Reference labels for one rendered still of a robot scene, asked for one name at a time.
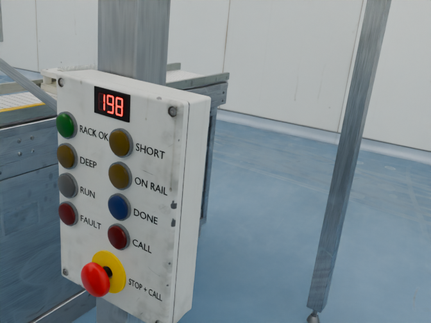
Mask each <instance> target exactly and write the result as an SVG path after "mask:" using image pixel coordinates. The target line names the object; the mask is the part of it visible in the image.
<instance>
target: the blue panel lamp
mask: <svg viewBox="0 0 431 323"><path fill-rule="evenodd" d="M108 209H109V211H110V213H111V214H112V216H113V217H114V218H116V219H119V220H122V219H125V218H126V216H127V214H128V209H127V205H126V203H125V202H124V200H123V199H122V198H121V197H119V196H117V195H115V196H112V197H111V198H110V200H109V202H108Z"/></svg>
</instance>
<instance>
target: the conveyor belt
mask: <svg viewBox="0 0 431 323"><path fill-rule="evenodd" d="M200 76H204V75H201V74H195V73H191V72H186V71H182V70H179V71H174V72H167V74H166V82H170V81H177V80H181V79H189V78H196V77H200ZM222 82H228V81H227V80H224V81H218V82H215V83H208V84H204V85H198V86H195V87H189V88H183V89H179V90H186V89H190V88H196V87H202V86H206V85H212V84H216V83H222ZM46 93H47V94H49V95H50V96H51V97H52V98H54V99H55V100H57V95H56V94H52V93H50V92H46ZM35 103H43V102H42V101H41V100H40V99H38V98H37V97H35V96H34V95H33V94H31V93H30V92H25V93H20V94H11V95H2V96H0V109H5V108H12V107H16V106H24V105H28V104H35ZM56 115H57V113H55V114H51V115H45V116H41V117H35V118H31V119H25V120H19V121H15V122H9V123H5V124H0V127H1V126H7V125H11V124H17V123H21V122H27V121H31V120H37V119H43V118H46V117H52V116H56Z"/></svg>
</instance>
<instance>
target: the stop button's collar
mask: <svg viewBox="0 0 431 323"><path fill-rule="evenodd" d="M92 262H94V263H97V264H99V265H100V266H102V267H103V268H105V266H107V267H109V268H110V269H111V271H112V274H113V276H112V277H110V278H109V280H110V290H109V292H110V293H113V294H116V293H119V292H120V291H121V290H123V289H124V287H125V285H126V273H125V270H124V267H123V265H122V263H121V262H120V261H119V259H118V258H117V257H116V256H115V255H114V254H113V253H111V252H109V251H105V250H102V251H98V252H97V253H96V254H95V255H93V258H92ZM136 283H137V282H136ZM136 283H135V284H136ZM137 284H138V283H137ZM135 288H136V285H135ZM138 288H139V289H140V288H142V285H141V284H140V285H139V284H138ZM150 290H151V291H152V289H149V291H150ZM149 295H150V296H152V295H151V294H150V293H149ZM153 296H155V298H156V299H158V298H157V296H158V293H157V294H155V291H154V293H153ZM153 296H152V297H153ZM158 300H159V299H158Z"/></svg>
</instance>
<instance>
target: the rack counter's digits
mask: <svg viewBox="0 0 431 323"><path fill-rule="evenodd" d="M97 110H98V111H101V112H105V113H109V114H112V115H116V116H118V117H122V118H124V98H123V97H119V96H116V95H111V94H107V93H104V92H99V91H97Z"/></svg>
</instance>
